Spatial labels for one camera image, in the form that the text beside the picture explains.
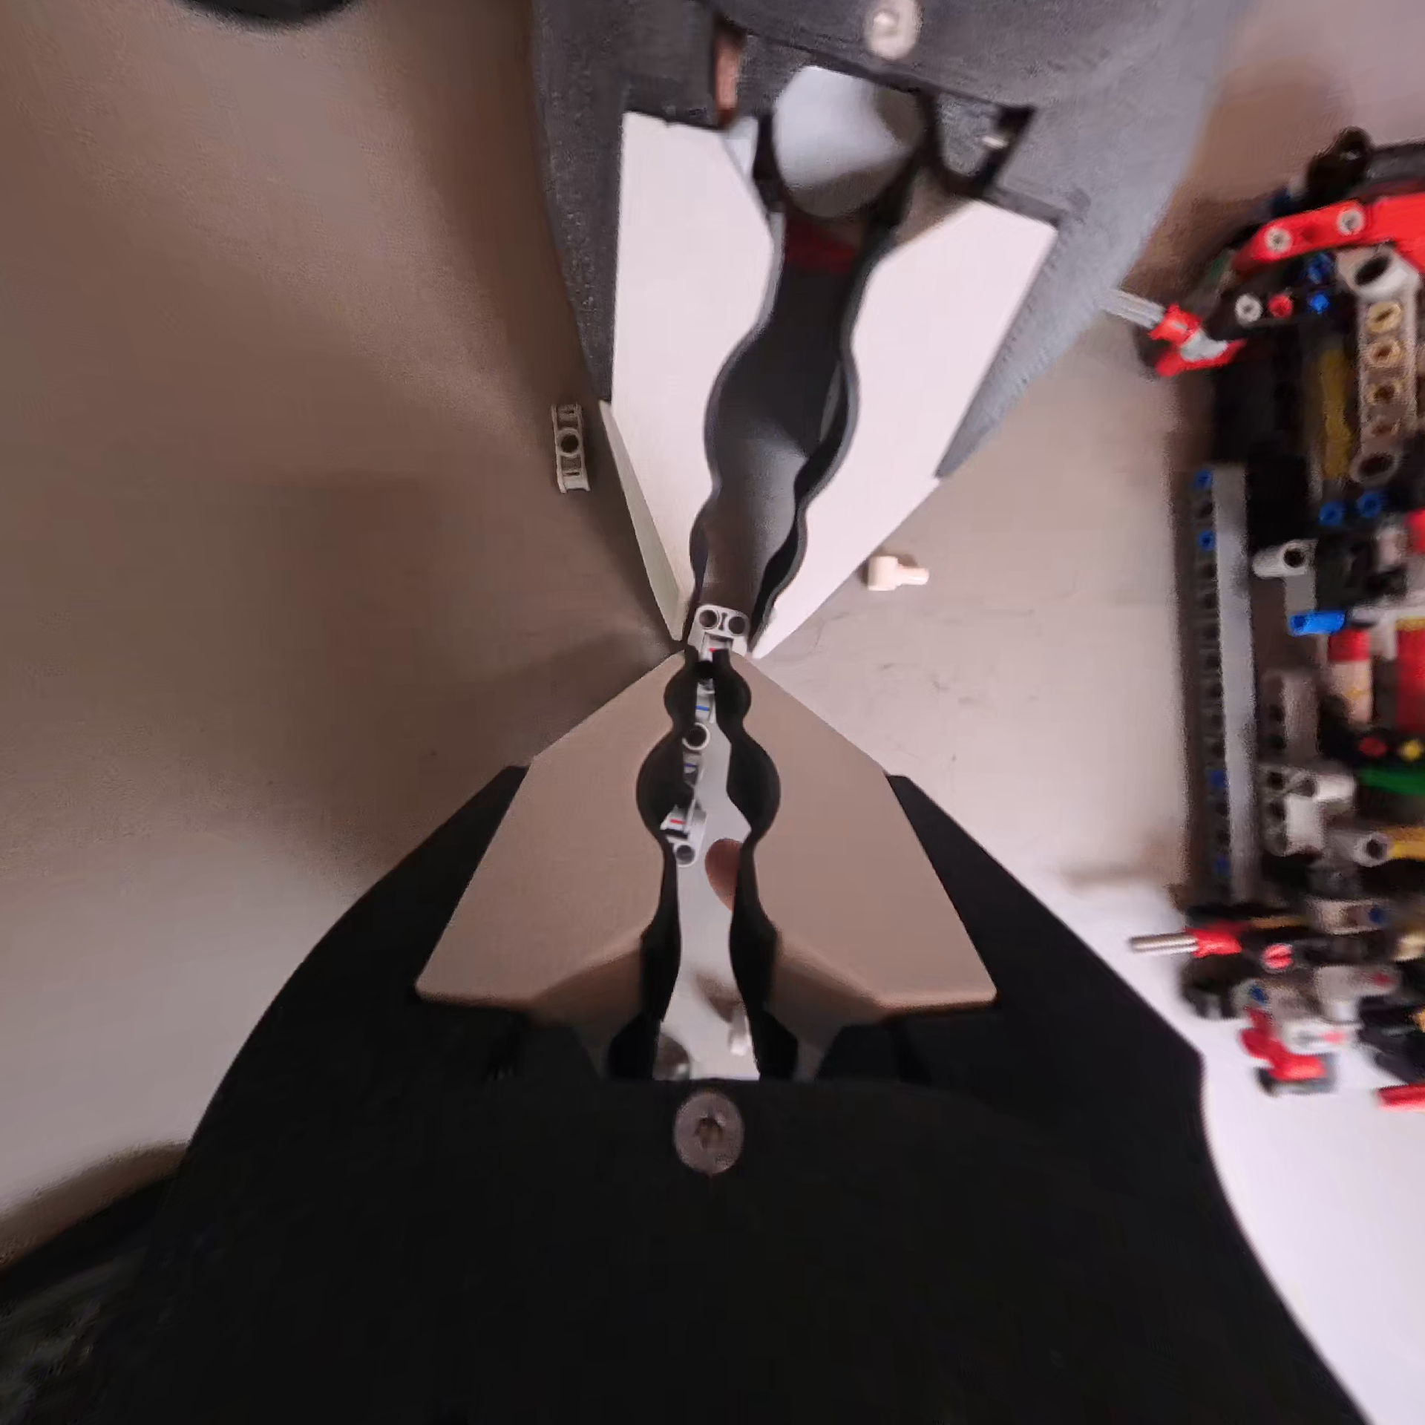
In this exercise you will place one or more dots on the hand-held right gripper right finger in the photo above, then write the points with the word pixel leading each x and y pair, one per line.
pixel 869 879

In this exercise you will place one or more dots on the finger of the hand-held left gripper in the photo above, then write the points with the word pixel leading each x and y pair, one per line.
pixel 679 334
pixel 947 366

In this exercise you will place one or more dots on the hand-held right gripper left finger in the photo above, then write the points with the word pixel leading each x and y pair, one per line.
pixel 545 868

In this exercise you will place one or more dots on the grey and red lego assembly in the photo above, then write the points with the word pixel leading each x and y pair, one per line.
pixel 685 823

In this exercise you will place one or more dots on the light grey lego liftarm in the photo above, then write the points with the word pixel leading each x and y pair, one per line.
pixel 571 444

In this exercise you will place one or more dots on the small grey lego connector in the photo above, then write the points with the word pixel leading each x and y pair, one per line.
pixel 718 626

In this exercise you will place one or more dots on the tan lego pin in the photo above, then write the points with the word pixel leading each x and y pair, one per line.
pixel 891 572

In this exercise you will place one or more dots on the lego car chassis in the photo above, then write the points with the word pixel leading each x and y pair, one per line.
pixel 1209 668

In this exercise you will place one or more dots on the person's right hand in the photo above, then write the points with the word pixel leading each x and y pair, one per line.
pixel 729 873

